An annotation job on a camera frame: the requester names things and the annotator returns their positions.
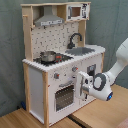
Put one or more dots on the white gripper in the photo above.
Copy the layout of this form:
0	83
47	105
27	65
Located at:
83	84

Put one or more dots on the toy microwave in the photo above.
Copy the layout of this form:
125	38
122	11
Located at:
78	11

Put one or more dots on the silver toy pot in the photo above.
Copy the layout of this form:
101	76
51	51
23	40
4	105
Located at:
48	56

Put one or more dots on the wooden toy kitchen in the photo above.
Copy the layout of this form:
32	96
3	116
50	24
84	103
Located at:
58	38

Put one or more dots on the left red stove knob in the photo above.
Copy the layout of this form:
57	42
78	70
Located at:
56	75

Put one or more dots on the black toy stovetop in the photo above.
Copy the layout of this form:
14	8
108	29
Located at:
58	59

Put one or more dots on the right red stove knob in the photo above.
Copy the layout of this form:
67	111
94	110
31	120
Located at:
74	68

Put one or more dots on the grey ice dispenser panel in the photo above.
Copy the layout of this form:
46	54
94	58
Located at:
91	70

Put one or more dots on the red stove knob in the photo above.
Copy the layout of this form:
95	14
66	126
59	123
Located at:
74	68
56	75

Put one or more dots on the grey toy sink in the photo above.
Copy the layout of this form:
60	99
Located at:
79	51

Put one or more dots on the grey range hood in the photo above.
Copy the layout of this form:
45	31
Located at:
48	18

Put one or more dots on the white oven door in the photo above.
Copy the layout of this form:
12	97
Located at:
62	100

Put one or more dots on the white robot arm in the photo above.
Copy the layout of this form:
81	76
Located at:
99	86

